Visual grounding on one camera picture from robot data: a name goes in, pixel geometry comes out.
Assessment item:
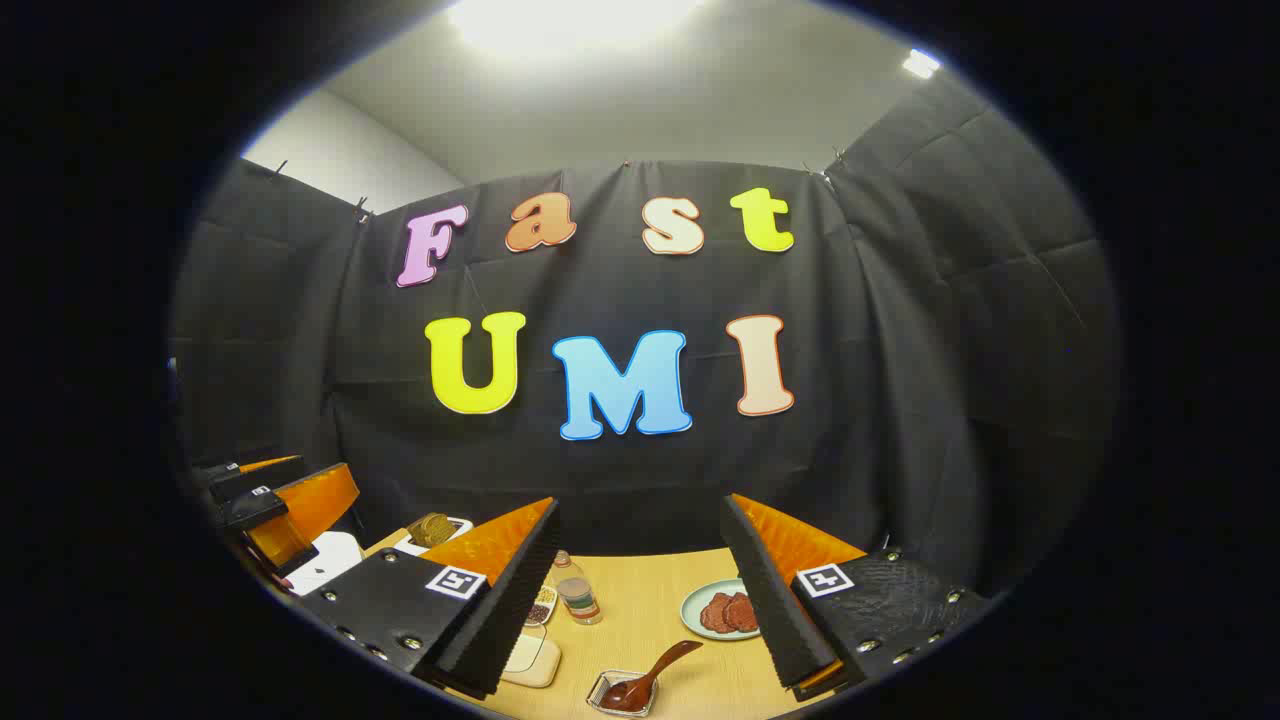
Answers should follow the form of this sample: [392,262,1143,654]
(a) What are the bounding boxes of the cream rice box clear lid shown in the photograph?
[500,625,563,689]

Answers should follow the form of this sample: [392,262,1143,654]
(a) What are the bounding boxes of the pale green plate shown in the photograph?
[680,578,761,641]

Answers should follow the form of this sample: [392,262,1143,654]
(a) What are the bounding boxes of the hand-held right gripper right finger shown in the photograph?
[720,493,1001,701]

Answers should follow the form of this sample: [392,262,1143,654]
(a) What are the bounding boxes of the brown wooden spoon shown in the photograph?
[598,640,704,713]

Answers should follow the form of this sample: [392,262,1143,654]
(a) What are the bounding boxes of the white toaster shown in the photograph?
[395,513,474,557]

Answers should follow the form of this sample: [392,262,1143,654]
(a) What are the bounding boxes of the wire chopstick holder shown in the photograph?
[586,668,661,718]

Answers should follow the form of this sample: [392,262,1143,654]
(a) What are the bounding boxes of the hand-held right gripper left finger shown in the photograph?
[297,497,561,701]

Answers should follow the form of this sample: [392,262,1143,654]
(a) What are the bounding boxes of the black backdrop cloth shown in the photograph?
[170,75,1121,601]

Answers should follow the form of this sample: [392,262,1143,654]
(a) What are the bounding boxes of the white rice cooker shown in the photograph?
[285,530,366,598]

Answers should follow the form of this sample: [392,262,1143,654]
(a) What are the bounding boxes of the clear plastic bottle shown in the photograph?
[553,550,604,626]

